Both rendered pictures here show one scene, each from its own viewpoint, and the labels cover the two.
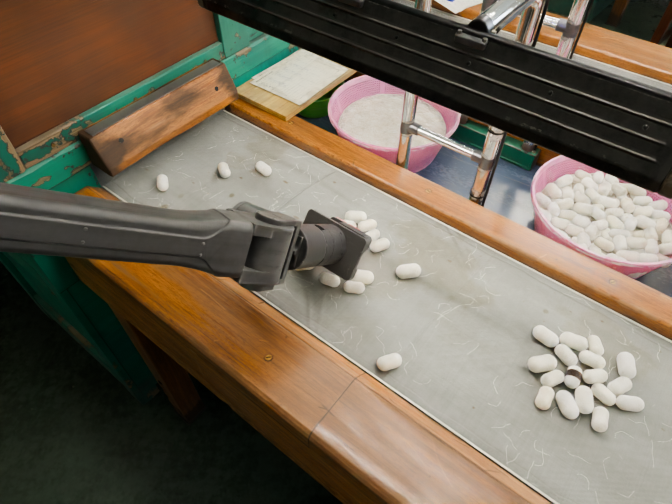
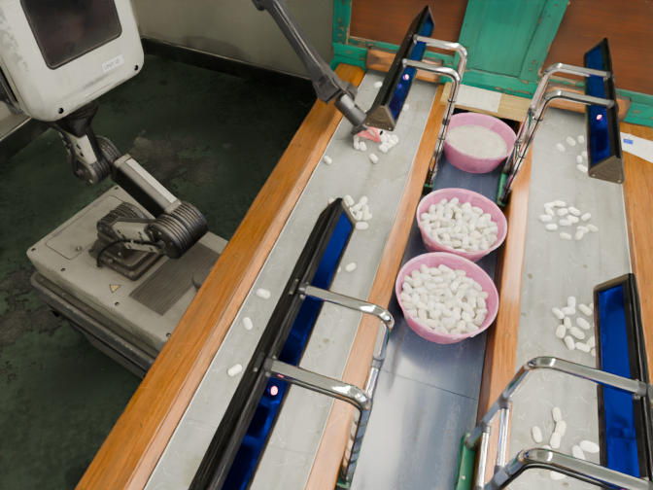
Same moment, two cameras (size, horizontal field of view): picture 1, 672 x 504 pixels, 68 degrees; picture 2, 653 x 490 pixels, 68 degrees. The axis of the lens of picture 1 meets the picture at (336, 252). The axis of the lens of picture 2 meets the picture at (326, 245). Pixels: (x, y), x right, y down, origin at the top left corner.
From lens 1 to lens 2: 134 cm
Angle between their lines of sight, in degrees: 42
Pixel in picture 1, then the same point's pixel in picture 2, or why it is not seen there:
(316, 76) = (480, 103)
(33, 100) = (364, 24)
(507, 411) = (324, 194)
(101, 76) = (393, 33)
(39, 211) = (289, 23)
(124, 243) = (296, 46)
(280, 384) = (303, 133)
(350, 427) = (295, 152)
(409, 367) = (328, 167)
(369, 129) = (464, 136)
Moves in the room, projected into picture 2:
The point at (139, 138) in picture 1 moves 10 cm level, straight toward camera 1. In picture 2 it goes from (384, 62) to (367, 71)
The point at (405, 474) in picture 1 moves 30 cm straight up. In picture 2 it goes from (286, 165) to (283, 82)
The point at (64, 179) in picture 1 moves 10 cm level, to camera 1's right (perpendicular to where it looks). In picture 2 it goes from (356, 57) to (365, 70)
